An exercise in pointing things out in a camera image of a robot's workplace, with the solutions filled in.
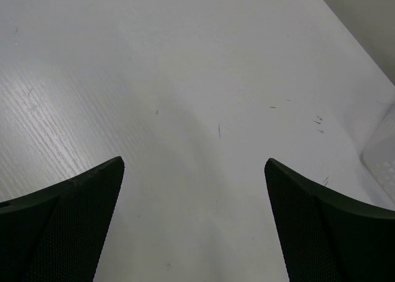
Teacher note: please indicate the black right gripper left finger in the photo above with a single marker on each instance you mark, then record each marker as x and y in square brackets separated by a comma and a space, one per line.
[58, 232]

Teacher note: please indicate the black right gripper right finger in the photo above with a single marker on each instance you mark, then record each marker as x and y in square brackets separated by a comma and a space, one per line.
[325, 235]

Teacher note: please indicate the white plastic mesh basket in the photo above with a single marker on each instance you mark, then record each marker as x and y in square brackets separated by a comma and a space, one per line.
[378, 155]

